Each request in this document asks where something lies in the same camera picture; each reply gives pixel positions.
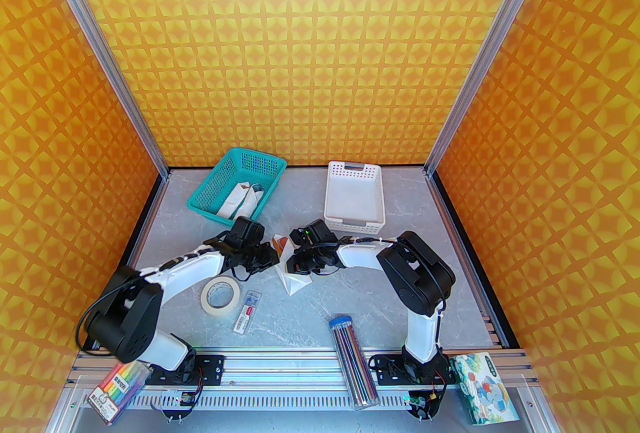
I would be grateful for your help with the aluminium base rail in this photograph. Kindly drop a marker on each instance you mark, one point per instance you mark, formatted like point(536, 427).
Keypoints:
point(290, 366)

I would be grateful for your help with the clear pencil tube blue cap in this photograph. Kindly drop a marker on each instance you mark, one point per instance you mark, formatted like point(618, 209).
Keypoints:
point(352, 361)

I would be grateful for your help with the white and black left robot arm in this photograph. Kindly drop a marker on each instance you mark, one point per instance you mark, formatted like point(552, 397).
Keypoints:
point(120, 316)

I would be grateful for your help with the cartoon print tissue pack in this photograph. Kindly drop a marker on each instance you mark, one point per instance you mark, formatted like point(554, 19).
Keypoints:
point(482, 391)

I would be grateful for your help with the white paper napkin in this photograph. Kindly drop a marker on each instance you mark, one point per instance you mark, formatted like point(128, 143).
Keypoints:
point(295, 284)

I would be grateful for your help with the small clear refill box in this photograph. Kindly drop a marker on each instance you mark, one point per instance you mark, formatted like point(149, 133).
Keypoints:
point(246, 313)

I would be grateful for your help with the aluminium frame post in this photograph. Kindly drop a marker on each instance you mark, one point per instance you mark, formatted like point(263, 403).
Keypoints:
point(492, 46)
point(100, 46)

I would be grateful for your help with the small controller board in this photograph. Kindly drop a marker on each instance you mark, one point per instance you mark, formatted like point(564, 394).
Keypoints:
point(421, 403)
point(181, 402)

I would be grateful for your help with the masking tape roll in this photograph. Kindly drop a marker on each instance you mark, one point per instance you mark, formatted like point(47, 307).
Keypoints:
point(220, 314)

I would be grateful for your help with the colour marker pack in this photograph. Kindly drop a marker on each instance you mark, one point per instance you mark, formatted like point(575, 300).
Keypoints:
point(117, 391)

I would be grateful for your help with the teal plastic mesh basket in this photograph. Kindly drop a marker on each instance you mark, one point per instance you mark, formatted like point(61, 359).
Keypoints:
point(260, 163)

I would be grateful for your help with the white plastic perforated basket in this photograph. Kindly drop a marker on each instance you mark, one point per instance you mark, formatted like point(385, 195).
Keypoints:
point(352, 201)

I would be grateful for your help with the cutlery piece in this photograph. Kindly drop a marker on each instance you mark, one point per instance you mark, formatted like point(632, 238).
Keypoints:
point(257, 189)

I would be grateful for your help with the rolled white napkin bundle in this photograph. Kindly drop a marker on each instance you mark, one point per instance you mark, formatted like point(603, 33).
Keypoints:
point(232, 205)

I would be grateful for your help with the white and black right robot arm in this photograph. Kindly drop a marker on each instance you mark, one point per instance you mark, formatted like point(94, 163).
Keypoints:
point(415, 271)

